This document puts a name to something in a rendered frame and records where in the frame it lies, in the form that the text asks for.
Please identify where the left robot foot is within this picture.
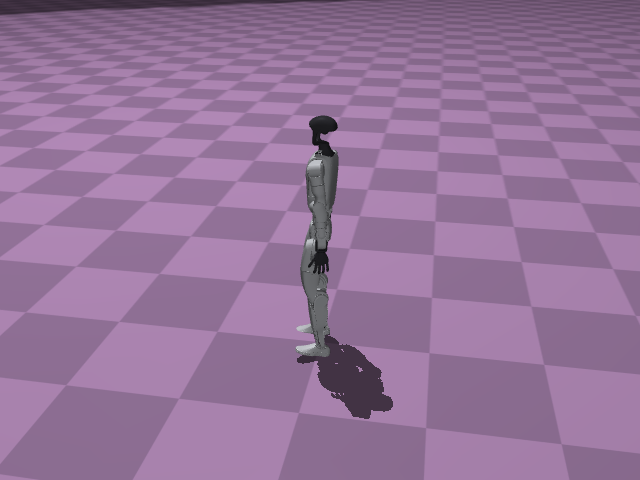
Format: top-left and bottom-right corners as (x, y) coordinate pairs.
(295, 343), (330, 357)

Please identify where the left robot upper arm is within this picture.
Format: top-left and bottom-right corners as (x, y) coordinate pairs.
(307, 159), (326, 214)

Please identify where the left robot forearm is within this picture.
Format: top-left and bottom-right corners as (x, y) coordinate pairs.
(313, 203), (327, 249)

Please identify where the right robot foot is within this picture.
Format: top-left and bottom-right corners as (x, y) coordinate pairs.
(296, 323), (330, 335)

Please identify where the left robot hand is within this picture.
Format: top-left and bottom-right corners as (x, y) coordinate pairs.
(308, 240), (329, 274)

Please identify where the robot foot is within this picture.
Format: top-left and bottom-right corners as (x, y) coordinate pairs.
(295, 343), (330, 357)
(296, 323), (330, 335)

